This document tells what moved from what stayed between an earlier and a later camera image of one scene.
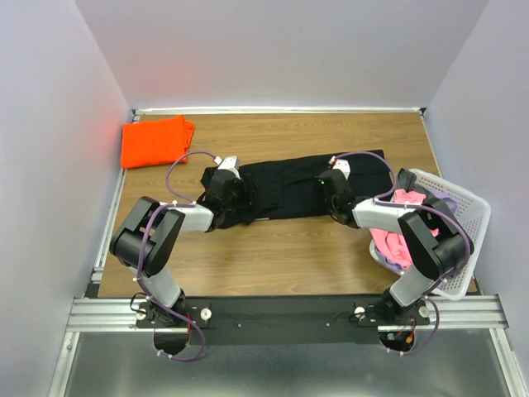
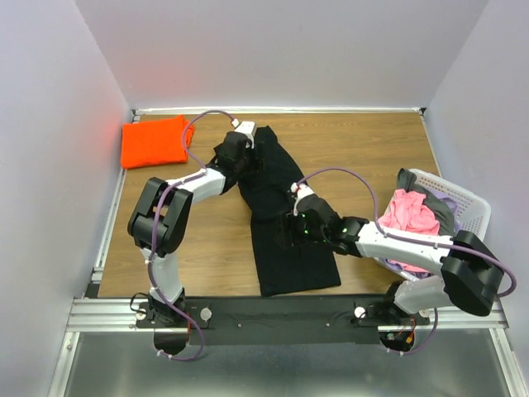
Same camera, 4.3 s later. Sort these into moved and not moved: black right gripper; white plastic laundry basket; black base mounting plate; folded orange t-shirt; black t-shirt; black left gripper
Moved: black right gripper; black t-shirt; black left gripper
Not moved: white plastic laundry basket; black base mounting plate; folded orange t-shirt
